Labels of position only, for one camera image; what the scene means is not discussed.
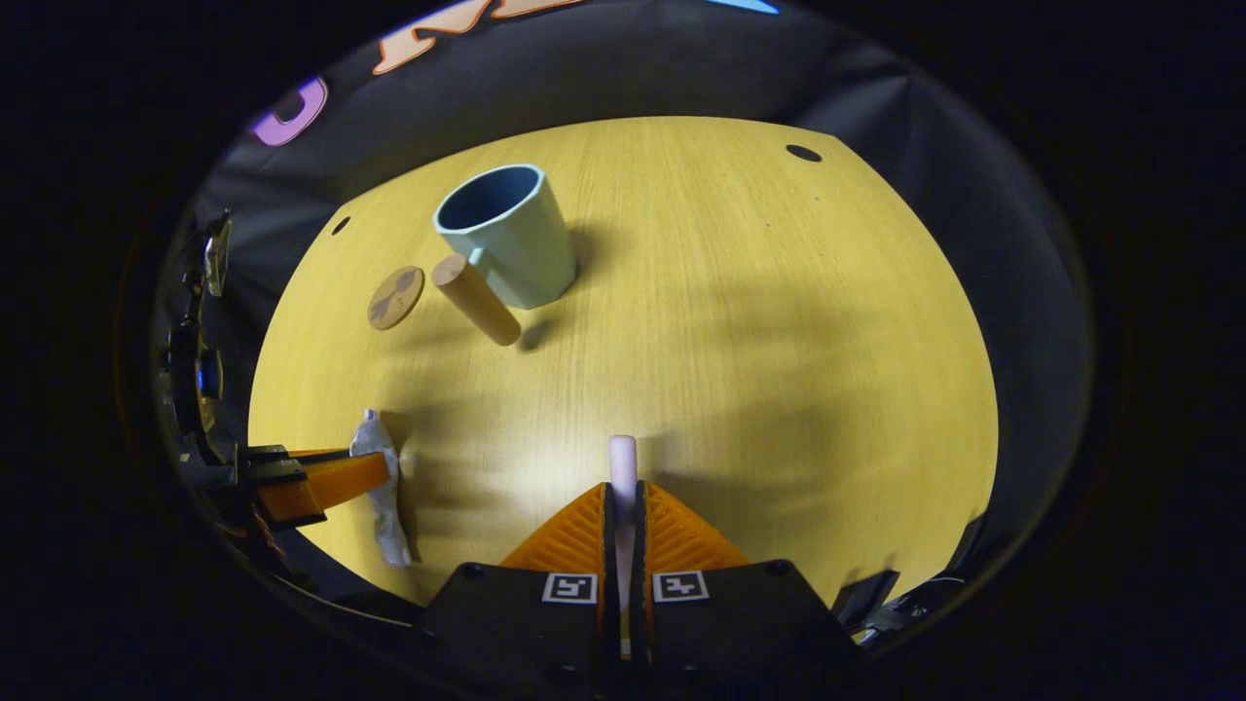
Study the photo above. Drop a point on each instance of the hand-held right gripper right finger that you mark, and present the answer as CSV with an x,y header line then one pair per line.
x,y
740,633

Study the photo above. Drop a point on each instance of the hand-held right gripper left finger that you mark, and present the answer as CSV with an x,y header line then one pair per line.
x,y
526,623

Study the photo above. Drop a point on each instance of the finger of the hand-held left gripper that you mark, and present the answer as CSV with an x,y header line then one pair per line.
x,y
336,482

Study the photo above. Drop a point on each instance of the white toothpaste tube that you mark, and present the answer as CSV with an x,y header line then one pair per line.
x,y
375,443

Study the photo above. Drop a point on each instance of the round brown coaster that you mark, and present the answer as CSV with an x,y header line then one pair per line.
x,y
395,298

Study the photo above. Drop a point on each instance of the light blue cup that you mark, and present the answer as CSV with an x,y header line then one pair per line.
x,y
516,243

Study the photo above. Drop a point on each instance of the wooden desktop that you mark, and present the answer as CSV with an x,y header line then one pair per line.
x,y
740,341

